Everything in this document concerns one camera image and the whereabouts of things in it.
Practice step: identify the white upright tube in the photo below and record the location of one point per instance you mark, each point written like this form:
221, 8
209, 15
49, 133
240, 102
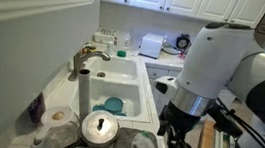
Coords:
83, 95

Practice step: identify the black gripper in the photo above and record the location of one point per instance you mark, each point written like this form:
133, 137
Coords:
181, 118

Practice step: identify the large teal plate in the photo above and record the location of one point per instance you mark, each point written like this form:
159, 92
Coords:
114, 103

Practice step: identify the white dish rack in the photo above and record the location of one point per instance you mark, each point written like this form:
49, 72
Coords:
103, 37

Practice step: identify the white round plate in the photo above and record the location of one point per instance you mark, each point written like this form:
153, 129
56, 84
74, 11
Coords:
47, 118

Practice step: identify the white countertop appliance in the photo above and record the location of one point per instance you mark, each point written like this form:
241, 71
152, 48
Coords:
151, 45

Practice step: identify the white double sink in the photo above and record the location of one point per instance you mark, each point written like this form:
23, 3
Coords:
119, 69

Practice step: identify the chrome sink faucet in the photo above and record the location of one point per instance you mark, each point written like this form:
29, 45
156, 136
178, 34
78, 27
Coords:
78, 61

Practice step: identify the white lower cabinets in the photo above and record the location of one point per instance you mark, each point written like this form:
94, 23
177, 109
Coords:
157, 74

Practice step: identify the white shallow dish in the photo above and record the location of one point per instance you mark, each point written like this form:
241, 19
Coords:
170, 50

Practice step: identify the white device with green display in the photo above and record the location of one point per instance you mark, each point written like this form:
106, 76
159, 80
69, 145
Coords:
223, 143

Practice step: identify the beige round food item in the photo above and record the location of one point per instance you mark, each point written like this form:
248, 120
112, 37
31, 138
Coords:
58, 115

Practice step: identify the small teal plate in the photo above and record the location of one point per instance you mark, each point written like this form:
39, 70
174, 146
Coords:
121, 114
98, 108

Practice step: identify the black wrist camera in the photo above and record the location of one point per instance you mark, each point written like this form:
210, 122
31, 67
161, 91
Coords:
226, 123

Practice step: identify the grey quilted pot holder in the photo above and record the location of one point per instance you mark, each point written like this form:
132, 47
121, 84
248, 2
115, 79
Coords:
121, 146

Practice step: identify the framed wall picture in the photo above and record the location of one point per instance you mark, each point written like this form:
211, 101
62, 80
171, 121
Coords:
263, 28

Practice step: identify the purple container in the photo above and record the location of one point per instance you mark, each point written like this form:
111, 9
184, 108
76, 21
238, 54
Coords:
37, 106

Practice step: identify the black round clock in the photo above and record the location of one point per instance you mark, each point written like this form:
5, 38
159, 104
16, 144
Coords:
183, 42

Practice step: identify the yellow and black scrubber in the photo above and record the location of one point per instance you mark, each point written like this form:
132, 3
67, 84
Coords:
90, 48

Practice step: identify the green and white towel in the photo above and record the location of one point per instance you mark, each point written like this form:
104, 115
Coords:
143, 147

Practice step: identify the clear plastic container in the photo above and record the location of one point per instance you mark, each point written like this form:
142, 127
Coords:
123, 39

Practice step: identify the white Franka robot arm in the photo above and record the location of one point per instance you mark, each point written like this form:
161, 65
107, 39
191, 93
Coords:
214, 60

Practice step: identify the green cup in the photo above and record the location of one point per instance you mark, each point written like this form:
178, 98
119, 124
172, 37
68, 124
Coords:
121, 53

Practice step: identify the white jug with grey lid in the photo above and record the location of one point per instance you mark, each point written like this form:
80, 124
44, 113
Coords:
59, 138

